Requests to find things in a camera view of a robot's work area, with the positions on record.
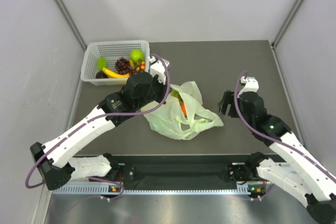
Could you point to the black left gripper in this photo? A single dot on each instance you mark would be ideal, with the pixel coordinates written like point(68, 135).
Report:
point(163, 87)

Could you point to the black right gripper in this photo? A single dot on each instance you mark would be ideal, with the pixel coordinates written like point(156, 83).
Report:
point(228, 98)

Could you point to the light green plastic bag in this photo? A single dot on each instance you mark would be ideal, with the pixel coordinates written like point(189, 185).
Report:
point(183, 116)

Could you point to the orange carrot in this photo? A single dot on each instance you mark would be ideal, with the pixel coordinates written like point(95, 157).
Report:
point(183, 108)

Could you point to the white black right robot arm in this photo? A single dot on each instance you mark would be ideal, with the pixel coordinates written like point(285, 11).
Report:
point(307, 181)

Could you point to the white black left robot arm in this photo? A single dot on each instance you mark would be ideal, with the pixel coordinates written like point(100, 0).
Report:
point(56, 161)

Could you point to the small orange berry cluster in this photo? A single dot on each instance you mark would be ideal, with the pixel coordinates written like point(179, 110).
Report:
point(140, 66)

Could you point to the dark purple grape bunch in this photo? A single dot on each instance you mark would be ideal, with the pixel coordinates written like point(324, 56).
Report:
point(123, 66)

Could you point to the green apple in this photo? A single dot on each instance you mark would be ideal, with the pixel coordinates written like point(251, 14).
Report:
point(136, 56)

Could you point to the yellow banana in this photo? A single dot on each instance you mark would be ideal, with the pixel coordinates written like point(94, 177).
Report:
point(112, 74)

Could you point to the dark purple plum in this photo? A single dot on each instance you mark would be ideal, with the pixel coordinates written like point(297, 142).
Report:
point(101, 75)

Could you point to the light green starfruit slice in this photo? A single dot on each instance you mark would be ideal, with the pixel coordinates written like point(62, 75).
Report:
point(101, 63)

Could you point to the white perforated plastic basket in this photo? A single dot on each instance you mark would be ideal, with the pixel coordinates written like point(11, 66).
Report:
point(111, 51)

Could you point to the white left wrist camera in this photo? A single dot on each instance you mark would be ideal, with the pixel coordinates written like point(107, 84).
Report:
point(157, 68)

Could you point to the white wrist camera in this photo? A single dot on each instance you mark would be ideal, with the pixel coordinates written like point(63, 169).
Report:
point(249, 84)
point(157, 68)

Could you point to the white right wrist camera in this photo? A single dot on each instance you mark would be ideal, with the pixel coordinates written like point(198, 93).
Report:
point(249, 84)

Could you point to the grey slotted cable duct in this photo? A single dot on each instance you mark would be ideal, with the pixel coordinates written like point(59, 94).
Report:
point(106, 189)

